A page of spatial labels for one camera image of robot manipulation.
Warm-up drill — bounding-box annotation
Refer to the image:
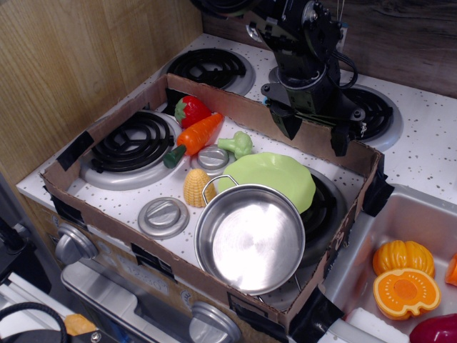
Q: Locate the halved orange toy pumpkin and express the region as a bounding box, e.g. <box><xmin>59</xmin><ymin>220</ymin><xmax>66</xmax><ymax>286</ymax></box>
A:
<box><xmin>373</xmin><ymin>268</ymin><xmax>441</xmax><ymax>320</ymax></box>

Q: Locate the upper grey stove knob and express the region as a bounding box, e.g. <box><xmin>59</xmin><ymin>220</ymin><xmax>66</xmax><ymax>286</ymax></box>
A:
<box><xmin>191</xmin><ymin>144</ymin><xmax>236</xmax><ymax>177</ymax></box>

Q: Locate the back left black burner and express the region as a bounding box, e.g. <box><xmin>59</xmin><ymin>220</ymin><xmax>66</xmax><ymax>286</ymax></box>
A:
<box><xmin>161</xmin><ymin>48</ymin><xmax>256</xmax><ymax>96</ymax></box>

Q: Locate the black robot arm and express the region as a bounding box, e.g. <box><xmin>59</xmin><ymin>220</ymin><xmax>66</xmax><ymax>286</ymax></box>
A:
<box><xmin>193</xmin><ymin>1</ymin><xmax>365</xmax><ymax>156</ymax></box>

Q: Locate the silver oven knob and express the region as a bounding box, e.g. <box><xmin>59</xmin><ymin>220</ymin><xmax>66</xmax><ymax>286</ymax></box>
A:
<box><xmin>55</xmin><ymin>223</ymin><xmax>98</xmax><ymax>265</ymax></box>
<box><xmin>189</xmin><ymin>302</ymin><xmax>242</xmax><ymax>343</ymax></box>

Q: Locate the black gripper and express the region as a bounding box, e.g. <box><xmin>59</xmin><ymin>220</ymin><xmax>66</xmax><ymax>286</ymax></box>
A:
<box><xmin>261</xmin><ymin>68</ymin><xmax>366</xmax><ymax>156</ymax></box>

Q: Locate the yellow toy corn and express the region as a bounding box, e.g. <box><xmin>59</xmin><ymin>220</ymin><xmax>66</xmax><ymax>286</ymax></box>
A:
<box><xmin>184</xmin><ymin>169</ymin><xmax>217</xmax><ymax>208</ymax></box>

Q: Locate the red toy strawberry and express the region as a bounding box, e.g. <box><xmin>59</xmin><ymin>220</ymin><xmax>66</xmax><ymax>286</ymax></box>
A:
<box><xmin>174</xmin><ymin>95</ymin><xmax>212</xmax><ymax>129</ymax></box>

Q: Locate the orange toy carrot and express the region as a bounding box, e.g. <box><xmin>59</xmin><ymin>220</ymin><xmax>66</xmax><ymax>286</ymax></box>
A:
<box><xmin>163</xmin><ymin>113</ymin><xmax>224</xmax><ymax>169</ymax></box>

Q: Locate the green toy broccoli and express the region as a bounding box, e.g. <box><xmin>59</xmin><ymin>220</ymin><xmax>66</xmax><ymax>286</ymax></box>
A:
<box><xmin>217</xmin><ymin>131</ymin><xmax>253</xmax><ymax>159</ymax></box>

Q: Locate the dark red toy vegetable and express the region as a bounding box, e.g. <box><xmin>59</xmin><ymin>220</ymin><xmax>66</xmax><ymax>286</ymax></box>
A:
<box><xmin>409</xmin><ymin>314</ymin><xmax>456</xmax><ymax>343</ymax></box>

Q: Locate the steel pot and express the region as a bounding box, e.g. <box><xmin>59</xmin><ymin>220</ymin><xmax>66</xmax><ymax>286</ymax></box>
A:
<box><xmin>194</xmin><ymin>179</ymin><xmax>306</xmax><ymax>296</ymax></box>

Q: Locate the hanging grey spatula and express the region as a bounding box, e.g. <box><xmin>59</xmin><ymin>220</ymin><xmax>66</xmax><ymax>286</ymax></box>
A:
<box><xmin>336</xmin><ymin>0</ymin><xmax>348</xmax><ymax>53</ymax></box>

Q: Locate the whole orange toy pumpkin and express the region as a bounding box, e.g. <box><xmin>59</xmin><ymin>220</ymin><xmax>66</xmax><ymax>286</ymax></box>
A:
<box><xmin>372</xmin><ymin>240</ymin><xmax>436</xmax><ymax>278</ymax></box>

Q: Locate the black cable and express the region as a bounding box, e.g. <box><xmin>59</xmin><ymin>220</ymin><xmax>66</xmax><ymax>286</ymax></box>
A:
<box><xmin>0</xmin><ymin>302</ymin><xmax>69</xmax><ymax>343</ymax></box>

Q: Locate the orange toy at edge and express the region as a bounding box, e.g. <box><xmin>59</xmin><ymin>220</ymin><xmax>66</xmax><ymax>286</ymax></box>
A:
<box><xmin>445</xmin><ymin>254</ymin><xmax>457</xmax><ymax>287</ymax></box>

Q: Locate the front left black burner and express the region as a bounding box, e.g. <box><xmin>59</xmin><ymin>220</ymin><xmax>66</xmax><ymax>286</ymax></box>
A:
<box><xmin>80</xmin><ymin>110</ymin><xmax>181</xmax><ymax>191</ymax></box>

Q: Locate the brown cardboard fence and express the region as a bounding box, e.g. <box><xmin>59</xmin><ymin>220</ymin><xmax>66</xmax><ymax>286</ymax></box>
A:
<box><xmin>41</xmin><ymin>74</ymin><xmax>383</xmax><ymax>341</ymax></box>

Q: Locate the left silver oven knob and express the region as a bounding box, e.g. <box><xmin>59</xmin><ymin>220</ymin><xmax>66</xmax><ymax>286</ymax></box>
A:
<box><xmin>55</xmin><ymin>223</ymin><xmax>98</xmax><ymax>265</ymax></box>

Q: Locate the black burner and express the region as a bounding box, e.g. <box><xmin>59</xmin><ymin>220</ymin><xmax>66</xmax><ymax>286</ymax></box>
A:
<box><xmin>268</xmin><ymin>66</ymin><xmax>404</xmax><ymax>152</ymax></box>
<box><xmin>80</xmin><ymin>110</ymin><xmax>181</xmax><ymax>191</ymax></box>
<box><xmin>299</xmin><ymin>169</ymin><xmax>347</xmax><ymax>268</ymax></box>
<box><xmin>161</xmin><ymin>48</ymin><xmax>256</xmax><ymax>96</ymax></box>

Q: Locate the light green plate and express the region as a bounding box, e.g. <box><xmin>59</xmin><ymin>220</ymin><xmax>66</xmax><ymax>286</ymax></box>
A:
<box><xmin>218</xmin><ymin>152</ymin><xmax>316</xmax><ymax>213</ymax></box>

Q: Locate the right silver oven knob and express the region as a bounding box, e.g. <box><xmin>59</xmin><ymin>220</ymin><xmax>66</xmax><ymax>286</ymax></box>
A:
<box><xmin>189</xmin><ymin>302</ymin><xmax>242</xmax><ymax>343</ymax></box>

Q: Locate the lower grey stove knob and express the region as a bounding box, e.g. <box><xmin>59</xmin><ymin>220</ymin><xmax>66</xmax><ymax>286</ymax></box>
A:
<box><xmin>138</xmin><ymin>197</ymin><xmax>190</xmax><ymax>239</ymax></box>

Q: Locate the silver oven door handle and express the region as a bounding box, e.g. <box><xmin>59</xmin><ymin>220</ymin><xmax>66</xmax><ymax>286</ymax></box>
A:
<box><xmin>61</xmin><ymin>262</ymin><xmax>190</xmax><ymax>342</ymax></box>

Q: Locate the front right black burner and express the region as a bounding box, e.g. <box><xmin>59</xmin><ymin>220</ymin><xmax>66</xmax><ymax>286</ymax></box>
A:
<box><xmin>299</xmin><ymin>169</ymin><xmax>347</xmax><ymax>268</ymax></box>

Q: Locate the grey stove knob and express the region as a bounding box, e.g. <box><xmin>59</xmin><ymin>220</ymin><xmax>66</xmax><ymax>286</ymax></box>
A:
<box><xmin>138</xmin><ymin>197</ymin><xmax>190</xmax><ymax>239</ymax></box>
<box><xmin>191</xmin><ymin>144</ymin><xmax>236</xmax><ymax>177</ymax></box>

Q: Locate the back right black burner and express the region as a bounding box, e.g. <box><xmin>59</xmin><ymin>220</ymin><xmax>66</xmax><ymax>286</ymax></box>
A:
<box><xmin>268</xmin><ymin>66</ymin><xmax>404</xmax><ymax>152</ymax></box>

